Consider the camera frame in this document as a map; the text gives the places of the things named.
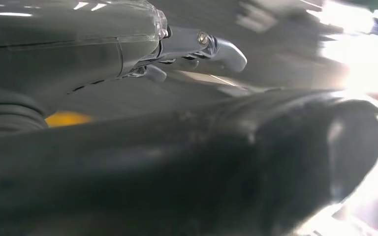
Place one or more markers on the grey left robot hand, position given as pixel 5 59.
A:
pixel 176 163

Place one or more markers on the yellow tape outline on workbench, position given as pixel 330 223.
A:
pixel 66 119

